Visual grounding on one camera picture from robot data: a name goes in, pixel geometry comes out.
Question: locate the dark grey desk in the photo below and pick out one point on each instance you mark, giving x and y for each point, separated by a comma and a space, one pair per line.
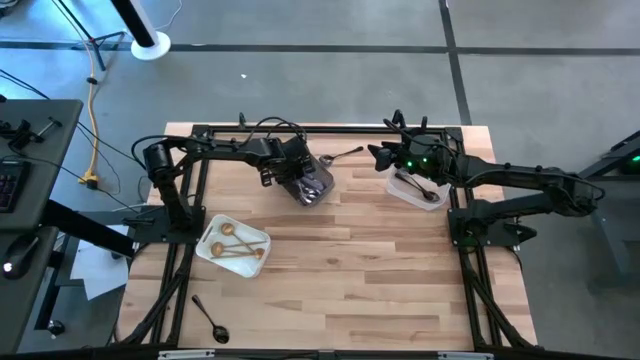
20, 310

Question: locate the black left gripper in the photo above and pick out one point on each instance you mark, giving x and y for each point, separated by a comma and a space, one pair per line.
290, 160

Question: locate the silver metal bracket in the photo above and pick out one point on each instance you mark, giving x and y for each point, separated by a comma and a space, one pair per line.
465, 356
185, 355

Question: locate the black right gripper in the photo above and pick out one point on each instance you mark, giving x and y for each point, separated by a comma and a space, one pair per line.
384, 156

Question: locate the black tripod stand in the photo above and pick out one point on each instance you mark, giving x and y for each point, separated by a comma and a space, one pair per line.
93, 41

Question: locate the white paper sheets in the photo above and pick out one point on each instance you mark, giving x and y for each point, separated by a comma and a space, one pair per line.
95, 272

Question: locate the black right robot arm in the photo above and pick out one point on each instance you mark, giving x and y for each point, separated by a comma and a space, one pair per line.
525, 176

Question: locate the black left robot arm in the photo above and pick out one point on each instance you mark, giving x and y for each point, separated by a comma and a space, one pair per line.
225, 149

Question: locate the white plastic bin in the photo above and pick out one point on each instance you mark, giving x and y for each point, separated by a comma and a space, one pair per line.
240, 267

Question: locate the black pole white round base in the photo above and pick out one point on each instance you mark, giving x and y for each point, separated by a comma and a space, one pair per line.
150, 49

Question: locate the black computer mouse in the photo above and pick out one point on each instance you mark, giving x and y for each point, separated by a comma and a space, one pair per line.
17, 257

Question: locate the grey side table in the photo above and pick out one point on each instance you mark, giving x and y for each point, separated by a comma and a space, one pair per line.
607, 235

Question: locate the black computer green lights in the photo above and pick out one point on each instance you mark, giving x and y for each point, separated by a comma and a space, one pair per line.
632, 162

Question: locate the grey plastic bin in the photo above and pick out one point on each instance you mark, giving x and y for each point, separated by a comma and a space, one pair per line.
330, 184

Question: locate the black caster wheel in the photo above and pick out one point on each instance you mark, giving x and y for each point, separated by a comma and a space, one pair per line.
56, 328

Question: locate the black table clamp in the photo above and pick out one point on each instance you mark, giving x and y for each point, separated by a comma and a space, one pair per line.
242, 120
398, 119

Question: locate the black keyboard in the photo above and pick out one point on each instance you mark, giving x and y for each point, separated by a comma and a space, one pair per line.
10, 185

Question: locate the gold spoon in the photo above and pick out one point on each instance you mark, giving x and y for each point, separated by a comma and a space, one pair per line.
228, 229
258, 253
217, 248
240, 251

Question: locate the black crossbar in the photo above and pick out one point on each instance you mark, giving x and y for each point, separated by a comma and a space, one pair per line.
320, 356

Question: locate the black desk beam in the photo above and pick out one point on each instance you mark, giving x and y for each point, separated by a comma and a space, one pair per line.
85, 227

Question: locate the black spoon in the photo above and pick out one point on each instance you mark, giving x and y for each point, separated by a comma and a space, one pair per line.
433, 197
411, 181
326, 160
220, 334

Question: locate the black clamp tool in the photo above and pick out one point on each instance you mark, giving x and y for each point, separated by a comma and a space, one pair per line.
22, 135

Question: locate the clear plastic bin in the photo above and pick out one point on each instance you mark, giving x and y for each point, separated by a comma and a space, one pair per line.
397, 196

